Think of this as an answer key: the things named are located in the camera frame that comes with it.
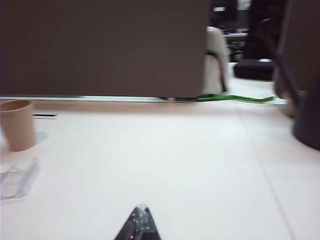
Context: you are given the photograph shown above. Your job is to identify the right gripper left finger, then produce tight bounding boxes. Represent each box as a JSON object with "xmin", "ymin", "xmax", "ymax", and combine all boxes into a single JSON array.
[{"xmin": 113, "ymin": 204, "xmax": 144, "ymax": 240}]

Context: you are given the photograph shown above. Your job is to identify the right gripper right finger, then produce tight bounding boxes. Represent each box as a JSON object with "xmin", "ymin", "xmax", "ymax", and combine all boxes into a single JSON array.
[{"xmin": 140, "ymin": 203, "xmax": 163, "ymax": 240}]

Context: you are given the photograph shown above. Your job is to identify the clear plastic chip tray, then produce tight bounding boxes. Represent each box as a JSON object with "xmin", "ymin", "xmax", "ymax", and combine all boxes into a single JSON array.
[{"xmin": 0, "ymin": 156, "xmax": 41, "ymax": 200}]

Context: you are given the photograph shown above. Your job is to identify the beige paper cup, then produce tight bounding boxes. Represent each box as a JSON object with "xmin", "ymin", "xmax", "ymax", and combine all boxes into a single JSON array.
[{"xmin": 0, "ymin": 99, "xmax": 36, "ymax": 153}]

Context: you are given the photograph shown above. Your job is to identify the green tape strip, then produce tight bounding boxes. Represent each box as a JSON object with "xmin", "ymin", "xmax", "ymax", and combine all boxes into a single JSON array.
[{"xmin": 197, "ymin": 94, "xmax": 276, "ymax": 105}]

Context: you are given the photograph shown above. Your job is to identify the brown fabric desk partition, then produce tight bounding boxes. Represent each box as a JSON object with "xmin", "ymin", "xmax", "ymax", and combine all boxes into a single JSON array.
[
  {"xmin": 0, "ymin": 0, "xmax": 211, "ymax": 98},
  {"xmin": 274, "ymin": 0, "xmax": 320, "ymax": 94}
]

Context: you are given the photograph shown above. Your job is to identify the black computer monitor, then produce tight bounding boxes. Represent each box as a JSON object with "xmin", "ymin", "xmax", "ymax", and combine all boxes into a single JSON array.
[{"xmin": 211, "ymin": 0, "xmax": 238, "ymax": 25}]

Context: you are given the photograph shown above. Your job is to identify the grey partition base rail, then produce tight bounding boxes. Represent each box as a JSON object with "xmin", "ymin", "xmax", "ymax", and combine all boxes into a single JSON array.
[{"xmin": 0, "ymin": 96, "xmax": 173, "ymax": 103}]

